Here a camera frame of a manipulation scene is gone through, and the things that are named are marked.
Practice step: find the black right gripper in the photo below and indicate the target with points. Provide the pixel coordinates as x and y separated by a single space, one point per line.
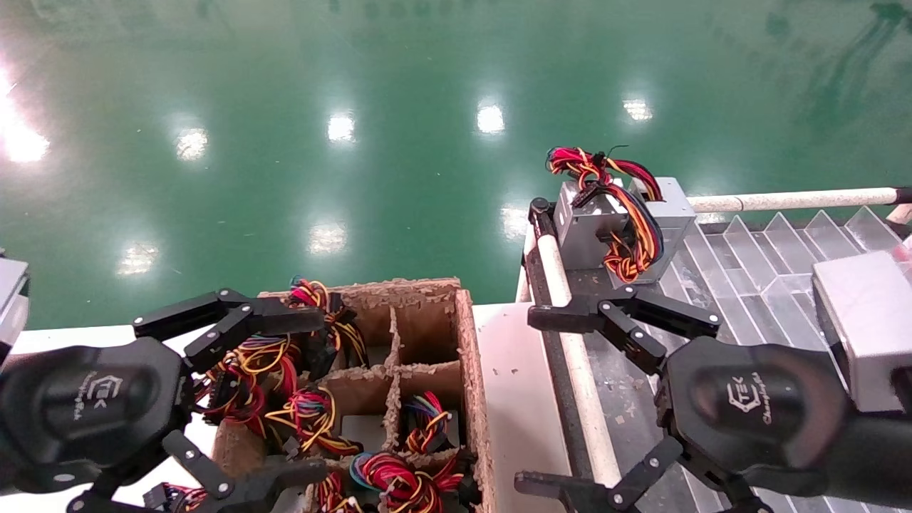
748 406

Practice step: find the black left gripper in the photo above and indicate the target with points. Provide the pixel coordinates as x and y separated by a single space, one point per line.
85 406

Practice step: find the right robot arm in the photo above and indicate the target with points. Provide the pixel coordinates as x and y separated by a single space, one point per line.
880 456

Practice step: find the brown cardboard divider box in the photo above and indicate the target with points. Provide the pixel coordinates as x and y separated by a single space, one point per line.
427 320

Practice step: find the clear plastic divider tray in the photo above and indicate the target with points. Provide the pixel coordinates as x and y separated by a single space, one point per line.
755 285

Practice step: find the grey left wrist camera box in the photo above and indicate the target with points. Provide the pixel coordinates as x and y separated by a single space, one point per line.
11 299

